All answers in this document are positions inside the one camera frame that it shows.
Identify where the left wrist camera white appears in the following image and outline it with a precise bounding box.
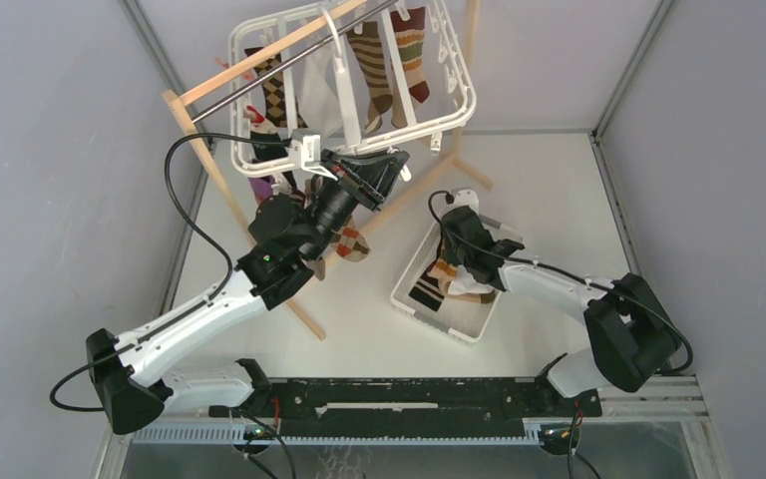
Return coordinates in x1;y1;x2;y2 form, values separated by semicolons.
287;129;336;180

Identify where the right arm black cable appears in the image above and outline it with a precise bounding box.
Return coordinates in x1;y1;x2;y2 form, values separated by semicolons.
427;192;695;375

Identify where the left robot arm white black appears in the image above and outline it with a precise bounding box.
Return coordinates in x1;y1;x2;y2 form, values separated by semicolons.
86;149;410;435

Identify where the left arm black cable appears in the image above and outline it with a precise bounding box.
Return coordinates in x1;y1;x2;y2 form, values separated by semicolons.
48;133;290;413

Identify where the black sock in basket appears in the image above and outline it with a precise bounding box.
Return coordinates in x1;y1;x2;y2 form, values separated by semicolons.
408;273;445;312

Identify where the white sock in basket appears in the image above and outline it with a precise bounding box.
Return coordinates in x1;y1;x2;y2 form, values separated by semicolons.
447;265;494;296

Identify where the white sock hanging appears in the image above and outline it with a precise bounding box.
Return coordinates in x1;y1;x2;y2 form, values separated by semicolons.
298;46;342;138

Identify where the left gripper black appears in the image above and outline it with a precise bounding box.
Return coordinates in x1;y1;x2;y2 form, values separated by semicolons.
298;150;406;262

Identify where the brown yellow argyle sock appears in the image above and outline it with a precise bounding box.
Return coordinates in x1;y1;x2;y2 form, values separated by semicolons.
253;53;288;128

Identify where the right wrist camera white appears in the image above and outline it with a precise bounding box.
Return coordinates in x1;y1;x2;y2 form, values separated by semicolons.
446;188;480;214

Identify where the navy blue sock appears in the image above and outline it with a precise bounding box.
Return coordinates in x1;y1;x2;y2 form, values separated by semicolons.
250;131;287;164

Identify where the tan sock in basket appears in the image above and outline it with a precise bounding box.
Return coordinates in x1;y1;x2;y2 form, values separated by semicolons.
446;290;497;304

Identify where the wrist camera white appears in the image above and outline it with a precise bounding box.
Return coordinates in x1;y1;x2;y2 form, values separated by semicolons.
446;188;480;214
287;129;336;180

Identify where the white plastic clip hanger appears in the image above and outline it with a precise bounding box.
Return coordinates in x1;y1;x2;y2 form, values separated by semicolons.
228;1;477;177

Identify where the wooden rack frame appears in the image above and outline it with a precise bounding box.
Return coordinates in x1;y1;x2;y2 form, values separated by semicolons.
162;0;494;342

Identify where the white plastic basket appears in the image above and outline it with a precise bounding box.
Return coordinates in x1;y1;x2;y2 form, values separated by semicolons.
390;223;501;343

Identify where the white cable duct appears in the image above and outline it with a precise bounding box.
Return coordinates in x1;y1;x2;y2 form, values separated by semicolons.
131;422;568;446

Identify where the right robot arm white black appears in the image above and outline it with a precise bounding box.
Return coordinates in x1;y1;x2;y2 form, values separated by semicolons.
437;207;686;415

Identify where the beige orange argyle sock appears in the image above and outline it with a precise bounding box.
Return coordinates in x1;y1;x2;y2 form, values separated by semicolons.
330;221;371;262

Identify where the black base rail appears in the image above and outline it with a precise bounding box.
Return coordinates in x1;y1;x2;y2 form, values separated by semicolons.
208;376;602;440

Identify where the metal hanging rod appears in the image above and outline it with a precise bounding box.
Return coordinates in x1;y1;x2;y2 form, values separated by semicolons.
180;0;396;124

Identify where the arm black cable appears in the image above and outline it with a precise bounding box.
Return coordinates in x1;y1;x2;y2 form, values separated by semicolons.
427;192;695;375
48;133;290;413

